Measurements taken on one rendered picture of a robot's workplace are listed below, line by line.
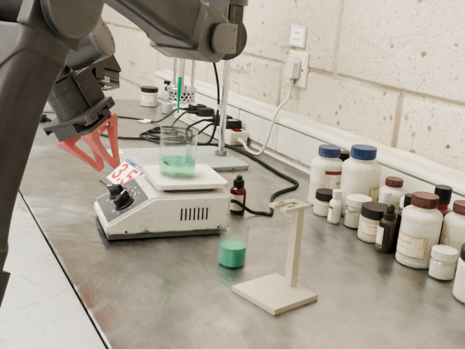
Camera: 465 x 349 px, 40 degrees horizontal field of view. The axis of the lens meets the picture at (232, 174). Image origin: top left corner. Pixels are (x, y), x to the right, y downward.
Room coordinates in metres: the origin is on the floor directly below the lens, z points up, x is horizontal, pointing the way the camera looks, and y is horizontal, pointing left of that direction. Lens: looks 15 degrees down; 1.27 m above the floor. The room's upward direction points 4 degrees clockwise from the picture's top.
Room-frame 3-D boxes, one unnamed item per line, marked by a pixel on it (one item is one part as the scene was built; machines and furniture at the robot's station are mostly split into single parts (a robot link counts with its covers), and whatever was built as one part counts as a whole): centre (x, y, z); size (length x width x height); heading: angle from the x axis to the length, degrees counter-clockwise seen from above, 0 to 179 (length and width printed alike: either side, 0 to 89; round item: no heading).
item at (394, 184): (1.10, -0.29, 0.94); 0.05 x 0.05 x 0.09
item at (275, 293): (0.76, -0.07, 0.96); 0.08 x 0.08 x 0.13; 42
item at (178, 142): (1.00, 0.09, 1.03); 0.07 x 0.06 x 0.08; 4
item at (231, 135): (1.82, 0.08, 0.92); 0.40 x 0.06 x 0.04; 28
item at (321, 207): (1.12, -0.18, 0.92); 0.04 x 0.04 x 0.04
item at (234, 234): (0.86, -0.01, 0.93); 0.04 x 0.04 x 0.06
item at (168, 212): (1.00, 0.10, 0.94); 0.22 x 0.13 x 0.08; 111
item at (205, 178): (1.01, 0.08, 0.98); 0.12 x 0.12 x 0.01; 21
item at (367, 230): (1.01, -0.25, 0.93); 0.05 x 0.05 x 0.06
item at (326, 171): (1.19, -0.18, 0.96); 0.06 x 0.06 x 0.11
